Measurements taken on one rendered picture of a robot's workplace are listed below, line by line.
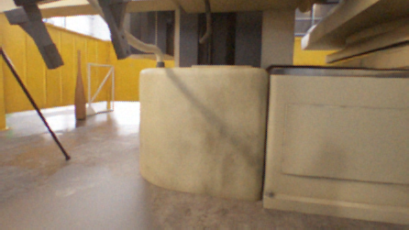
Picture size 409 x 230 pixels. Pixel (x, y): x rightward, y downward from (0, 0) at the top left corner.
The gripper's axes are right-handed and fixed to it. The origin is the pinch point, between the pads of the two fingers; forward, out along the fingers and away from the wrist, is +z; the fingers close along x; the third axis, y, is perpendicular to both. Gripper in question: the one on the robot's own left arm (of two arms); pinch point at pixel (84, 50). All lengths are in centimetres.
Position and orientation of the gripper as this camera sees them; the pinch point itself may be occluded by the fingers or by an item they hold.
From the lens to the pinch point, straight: 40.1
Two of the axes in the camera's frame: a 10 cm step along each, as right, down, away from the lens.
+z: 1.5, 8.8, 4.6
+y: 0.9, -4.7, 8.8
